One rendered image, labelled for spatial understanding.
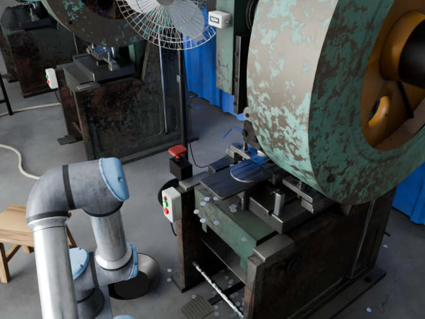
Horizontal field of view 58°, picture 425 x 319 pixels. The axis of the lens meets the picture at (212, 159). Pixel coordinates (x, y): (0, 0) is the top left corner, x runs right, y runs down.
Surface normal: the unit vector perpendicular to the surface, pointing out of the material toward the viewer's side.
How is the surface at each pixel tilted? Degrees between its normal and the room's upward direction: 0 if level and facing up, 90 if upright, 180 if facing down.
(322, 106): 90
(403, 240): 0
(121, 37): 90
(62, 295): 46
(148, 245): 0
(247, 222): 0
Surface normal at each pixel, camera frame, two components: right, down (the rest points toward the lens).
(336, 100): 0.59, 0.44
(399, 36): -0.52, -0.09
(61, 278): 0.58, -0.35
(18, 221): 0.00, -0.84
